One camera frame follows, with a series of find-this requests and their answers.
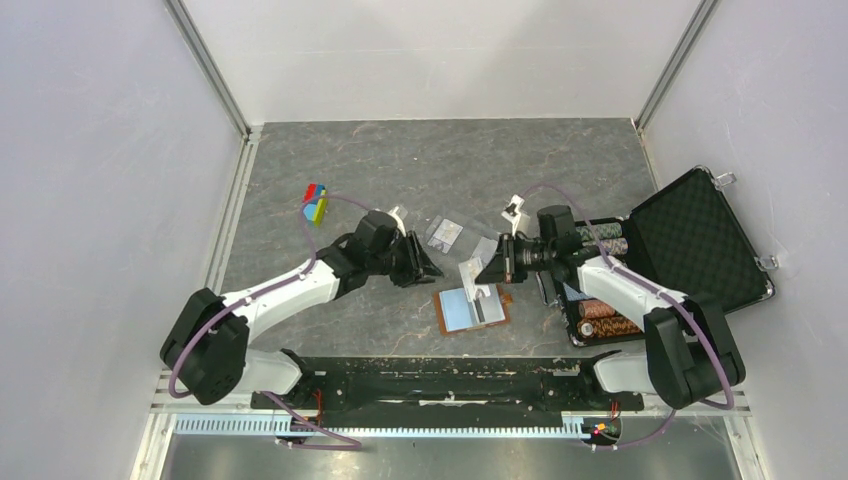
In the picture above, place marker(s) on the clear plastic card sleeve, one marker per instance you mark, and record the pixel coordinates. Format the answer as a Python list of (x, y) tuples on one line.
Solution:
[(477, 239)]

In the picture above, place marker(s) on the orange brown poker chip roll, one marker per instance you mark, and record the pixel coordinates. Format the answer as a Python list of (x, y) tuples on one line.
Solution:
[(595, 309)]

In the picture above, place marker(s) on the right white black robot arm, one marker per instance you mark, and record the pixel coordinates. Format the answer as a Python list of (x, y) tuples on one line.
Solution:
[(689, 354)]

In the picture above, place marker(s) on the white slotted cable duct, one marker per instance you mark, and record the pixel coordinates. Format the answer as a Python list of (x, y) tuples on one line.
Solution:
[(284, 426)]

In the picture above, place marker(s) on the green poker chip roll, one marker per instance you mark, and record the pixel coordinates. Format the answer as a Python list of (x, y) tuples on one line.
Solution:
[(604, 231)]

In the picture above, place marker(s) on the multicoloured block toy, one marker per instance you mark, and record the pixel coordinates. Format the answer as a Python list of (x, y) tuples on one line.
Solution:
[(314, 203)]

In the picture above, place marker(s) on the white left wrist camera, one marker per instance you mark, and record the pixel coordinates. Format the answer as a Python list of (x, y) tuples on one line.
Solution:
[(399, 213)]

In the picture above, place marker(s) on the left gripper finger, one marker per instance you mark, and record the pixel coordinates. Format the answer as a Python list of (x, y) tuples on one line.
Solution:
[(406, 279), (421, 264)]

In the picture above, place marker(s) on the white VIP credit card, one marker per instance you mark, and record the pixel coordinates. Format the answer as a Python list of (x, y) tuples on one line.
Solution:
[(468, 271)]

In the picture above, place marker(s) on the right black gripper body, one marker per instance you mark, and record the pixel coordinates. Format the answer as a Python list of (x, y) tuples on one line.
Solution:
[(518, 263)]

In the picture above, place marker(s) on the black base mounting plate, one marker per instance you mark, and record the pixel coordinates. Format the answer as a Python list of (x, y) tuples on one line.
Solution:
[(449, 391)]

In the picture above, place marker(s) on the white card with magnetic stripe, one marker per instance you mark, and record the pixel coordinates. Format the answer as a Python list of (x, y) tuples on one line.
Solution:
[(489, 311)]

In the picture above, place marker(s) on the purple poker chip roll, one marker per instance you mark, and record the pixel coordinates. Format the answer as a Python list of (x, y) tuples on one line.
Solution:
[(616, 246)]

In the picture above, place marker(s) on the black poker chip case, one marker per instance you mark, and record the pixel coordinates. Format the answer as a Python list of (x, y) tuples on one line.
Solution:
[(687, 238)]

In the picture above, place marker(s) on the brown leather card holder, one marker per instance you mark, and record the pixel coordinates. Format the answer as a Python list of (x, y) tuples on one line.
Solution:
[(455, 314)]

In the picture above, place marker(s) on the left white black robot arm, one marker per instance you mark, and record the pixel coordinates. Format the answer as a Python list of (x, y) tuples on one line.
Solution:
[(208, 350)]

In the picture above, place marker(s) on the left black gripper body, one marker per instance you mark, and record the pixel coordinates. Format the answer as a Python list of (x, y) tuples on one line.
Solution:
[(403, 265)]

